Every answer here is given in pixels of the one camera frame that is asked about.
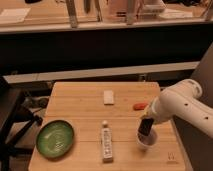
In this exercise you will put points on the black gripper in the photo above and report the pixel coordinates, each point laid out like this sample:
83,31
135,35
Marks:
145,126

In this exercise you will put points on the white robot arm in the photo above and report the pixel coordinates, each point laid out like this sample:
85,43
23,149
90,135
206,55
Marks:
182,100

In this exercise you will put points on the white eraser block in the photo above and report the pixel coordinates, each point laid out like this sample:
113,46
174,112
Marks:
108,97

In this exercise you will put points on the green ceramic plate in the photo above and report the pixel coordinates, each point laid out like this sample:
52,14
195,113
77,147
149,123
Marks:
55,139

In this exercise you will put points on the orange red small object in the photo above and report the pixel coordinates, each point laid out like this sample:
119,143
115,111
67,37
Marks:
140,106

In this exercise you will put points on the white tube with cap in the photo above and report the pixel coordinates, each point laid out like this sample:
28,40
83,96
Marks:
106,141

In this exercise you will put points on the white box on shelf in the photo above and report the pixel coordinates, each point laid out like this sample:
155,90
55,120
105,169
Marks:
153,6

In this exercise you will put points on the white paper sheet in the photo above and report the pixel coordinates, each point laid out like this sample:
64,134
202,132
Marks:
10,16

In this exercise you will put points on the metal frame post right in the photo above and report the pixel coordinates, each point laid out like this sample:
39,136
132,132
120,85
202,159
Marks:
130,11

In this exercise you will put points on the metal frame post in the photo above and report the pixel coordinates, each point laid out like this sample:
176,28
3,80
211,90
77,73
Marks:
130,11
72,13

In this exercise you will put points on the metal frame post left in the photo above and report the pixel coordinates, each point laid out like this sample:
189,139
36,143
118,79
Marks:
72,13

